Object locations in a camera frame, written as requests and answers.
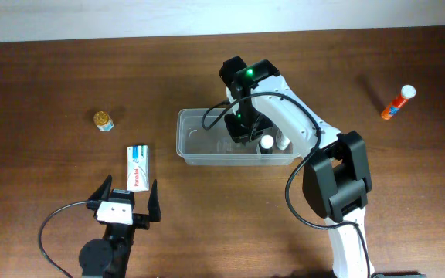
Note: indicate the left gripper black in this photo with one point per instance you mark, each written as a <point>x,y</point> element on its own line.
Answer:
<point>140,221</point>

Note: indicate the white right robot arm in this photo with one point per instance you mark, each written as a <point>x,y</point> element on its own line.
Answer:
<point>335,168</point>

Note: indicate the clear plastic container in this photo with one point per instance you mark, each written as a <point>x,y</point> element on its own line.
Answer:
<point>215,147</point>

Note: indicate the dark bottle white cap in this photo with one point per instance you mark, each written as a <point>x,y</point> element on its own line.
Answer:
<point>266,144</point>

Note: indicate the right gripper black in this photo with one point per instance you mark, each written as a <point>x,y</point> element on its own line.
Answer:
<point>242,133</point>

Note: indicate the white Panadol medicine box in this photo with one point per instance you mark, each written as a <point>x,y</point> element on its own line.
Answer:
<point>137,168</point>

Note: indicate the small gold-lid balm jar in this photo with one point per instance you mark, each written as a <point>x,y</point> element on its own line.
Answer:
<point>103,121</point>

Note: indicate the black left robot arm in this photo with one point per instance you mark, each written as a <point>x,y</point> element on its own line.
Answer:
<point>108,256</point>

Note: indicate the white spray bottle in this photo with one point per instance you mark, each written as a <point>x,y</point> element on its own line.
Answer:
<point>282,141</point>

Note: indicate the orange tube white cap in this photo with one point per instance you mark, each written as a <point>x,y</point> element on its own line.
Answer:
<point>406,93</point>

